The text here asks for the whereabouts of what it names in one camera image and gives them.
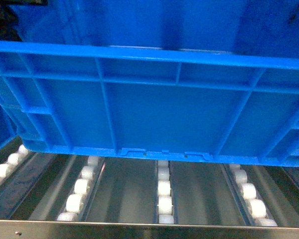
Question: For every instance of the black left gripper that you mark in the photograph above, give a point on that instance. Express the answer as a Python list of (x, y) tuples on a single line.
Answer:
[(9, 19)]

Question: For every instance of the large blue plastic crate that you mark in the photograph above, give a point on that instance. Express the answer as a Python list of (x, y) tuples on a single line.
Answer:
[(212, 81)]

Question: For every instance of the stainless steel roller shelf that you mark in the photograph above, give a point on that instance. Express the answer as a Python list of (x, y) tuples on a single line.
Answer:
[(146, 199)]

